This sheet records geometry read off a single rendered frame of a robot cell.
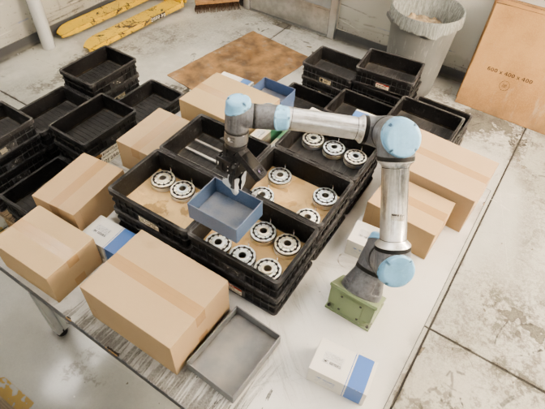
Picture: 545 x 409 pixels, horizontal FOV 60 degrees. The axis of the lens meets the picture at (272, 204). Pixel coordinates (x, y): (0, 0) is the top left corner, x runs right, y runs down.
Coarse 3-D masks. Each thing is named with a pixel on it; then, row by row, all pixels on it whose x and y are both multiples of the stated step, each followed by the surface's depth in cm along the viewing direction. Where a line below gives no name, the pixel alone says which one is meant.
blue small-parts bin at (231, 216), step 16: (208, 192) 162; (224, 192) 165; (240, 192) 159; (192, 208) 153; (208, 208) 161; (224, 208) 161; (240, 208) 162; (256, 208) 153; (208, 224) 154; (224, 224) 149; (240, 224) 148
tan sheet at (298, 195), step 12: (264, 180) 205; (300, 180) 206; (276, 192) 201; (288, 192) 201; (300, 192) 201; (312, 192) 201; (288, 204) 196; (300, 204) 196; (312, 204) 197; (324, 216) 193
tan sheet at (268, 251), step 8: (248, 232) 185; (280, 232) 186; (240, 240) 182; (248, 240) 183; (256, 248) 180; (264, 248) 180; (272, 248) 180; (256, 256) 178; (264, 256) 178; (272, 256) 178; (280, 264) 176; (288, 264) 176
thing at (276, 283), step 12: (264, 204) 183; (288, 216) 179; (192, 228) 173; (312, 228) 175; (192, 240) 171; (204, 240) 169; (312, 240) 172; (216, 252) 167; (300, 252) 167; (240, 264) 163; (264, 276) 160
